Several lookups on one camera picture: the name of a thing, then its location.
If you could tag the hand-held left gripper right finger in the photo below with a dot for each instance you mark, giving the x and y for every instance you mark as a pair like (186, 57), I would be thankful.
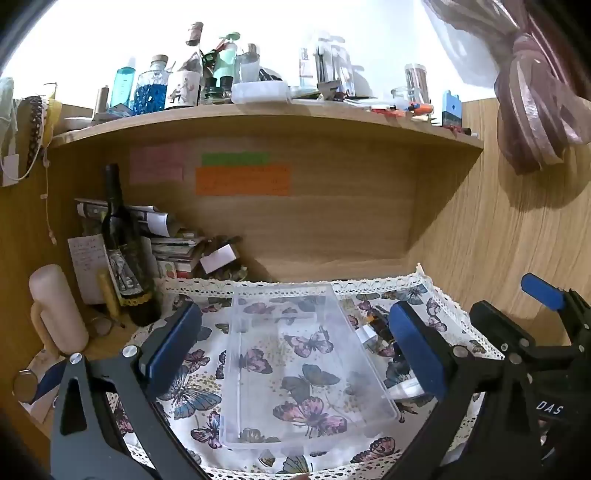
(418, 350)

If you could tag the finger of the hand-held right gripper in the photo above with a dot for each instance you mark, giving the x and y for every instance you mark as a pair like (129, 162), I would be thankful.
(542, 291)
(496, 325)

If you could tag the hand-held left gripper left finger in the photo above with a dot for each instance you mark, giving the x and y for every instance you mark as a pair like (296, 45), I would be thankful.
(173, 339)

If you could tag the clear plastic container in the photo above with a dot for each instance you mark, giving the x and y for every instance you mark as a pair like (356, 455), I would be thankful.
(300, 369)

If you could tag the small white object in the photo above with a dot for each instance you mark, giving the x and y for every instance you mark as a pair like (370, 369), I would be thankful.
(406, 390)

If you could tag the small dark bottle white label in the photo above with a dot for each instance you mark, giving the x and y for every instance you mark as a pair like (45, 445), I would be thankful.
(376, 334)

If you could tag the eyeglasses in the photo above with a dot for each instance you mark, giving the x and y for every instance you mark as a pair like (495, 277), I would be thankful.
(104, 325)

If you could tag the butterfly print lace tablecloth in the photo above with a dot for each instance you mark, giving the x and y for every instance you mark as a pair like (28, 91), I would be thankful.
(207, 406)

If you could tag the thin yellow candle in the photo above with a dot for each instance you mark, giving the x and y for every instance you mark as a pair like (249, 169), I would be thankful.
(108, 295)

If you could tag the stack of books and magazines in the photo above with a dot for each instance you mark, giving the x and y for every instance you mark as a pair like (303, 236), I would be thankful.
(175, 249)

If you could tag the white paper card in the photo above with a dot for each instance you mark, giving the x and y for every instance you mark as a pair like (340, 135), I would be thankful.
(216, 258)

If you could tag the dark wine bottle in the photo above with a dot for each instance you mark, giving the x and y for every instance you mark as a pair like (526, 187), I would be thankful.
(122, 258)

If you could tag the white handwritten note paper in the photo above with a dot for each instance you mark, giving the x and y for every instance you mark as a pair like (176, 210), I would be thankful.
(87, 263)

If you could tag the orange sticky note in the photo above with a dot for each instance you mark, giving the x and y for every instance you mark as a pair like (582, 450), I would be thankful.
(243, 181)

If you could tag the pink sticky note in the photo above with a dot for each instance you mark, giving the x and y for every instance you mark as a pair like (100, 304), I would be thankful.
(156, 165)

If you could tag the green sticky note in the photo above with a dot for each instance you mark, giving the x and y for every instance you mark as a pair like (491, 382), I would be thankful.
(235, 158)

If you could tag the pink curtain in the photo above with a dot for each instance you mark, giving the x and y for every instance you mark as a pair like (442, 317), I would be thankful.
(531, 92)

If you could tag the blue box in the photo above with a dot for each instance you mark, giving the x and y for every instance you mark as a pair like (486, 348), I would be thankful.
(452, 110)

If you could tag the orange pens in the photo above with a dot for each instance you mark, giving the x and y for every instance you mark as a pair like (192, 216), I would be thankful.
(406, 109)

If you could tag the wooden shelf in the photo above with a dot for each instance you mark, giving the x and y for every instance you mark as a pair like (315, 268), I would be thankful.
(258, 122)

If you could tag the white hanging tag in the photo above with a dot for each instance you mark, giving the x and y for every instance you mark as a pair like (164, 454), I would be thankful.
(9, 170)

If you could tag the glass jar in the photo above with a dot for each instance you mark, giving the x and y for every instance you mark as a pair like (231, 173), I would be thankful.
(418, 83)

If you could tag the dark lace trim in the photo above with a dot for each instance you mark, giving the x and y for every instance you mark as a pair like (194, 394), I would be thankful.
(34, 134)

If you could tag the glass bottle with blue beads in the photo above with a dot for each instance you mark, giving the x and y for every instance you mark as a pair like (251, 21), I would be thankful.
(150, 92)

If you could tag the cardboard tube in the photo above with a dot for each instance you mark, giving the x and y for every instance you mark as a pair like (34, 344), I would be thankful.
(101, 100)

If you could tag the corked bottle with white label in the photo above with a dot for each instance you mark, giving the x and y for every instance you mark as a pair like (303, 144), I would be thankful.
(183, 87)

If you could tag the blue liquid bottle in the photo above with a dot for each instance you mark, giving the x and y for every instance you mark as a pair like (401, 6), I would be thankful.
(123, 87)

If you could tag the white plastic box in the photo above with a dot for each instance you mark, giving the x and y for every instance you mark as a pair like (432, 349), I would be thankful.
(261, 92)

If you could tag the green spray bottle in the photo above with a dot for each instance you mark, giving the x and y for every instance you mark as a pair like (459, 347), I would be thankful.
(226, 64)

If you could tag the clear glass bottle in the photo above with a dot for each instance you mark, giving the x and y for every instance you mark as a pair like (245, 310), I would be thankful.
(249, 64)

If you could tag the clear plastic package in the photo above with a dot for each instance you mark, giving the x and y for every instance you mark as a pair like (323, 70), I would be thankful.
(328, 64)

